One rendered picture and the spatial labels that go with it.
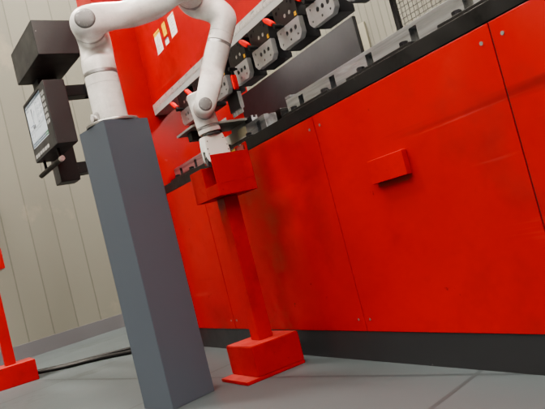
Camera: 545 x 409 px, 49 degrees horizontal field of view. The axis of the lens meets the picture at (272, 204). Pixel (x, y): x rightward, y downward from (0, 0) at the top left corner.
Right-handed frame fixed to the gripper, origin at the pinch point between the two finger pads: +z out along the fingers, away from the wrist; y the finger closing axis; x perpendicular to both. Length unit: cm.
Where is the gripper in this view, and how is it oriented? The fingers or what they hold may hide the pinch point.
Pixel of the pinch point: (223, 174)
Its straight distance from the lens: 221.8
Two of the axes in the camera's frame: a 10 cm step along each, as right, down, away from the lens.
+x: 5.2, -1.7, -8.4
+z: 3.2, 9.5, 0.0
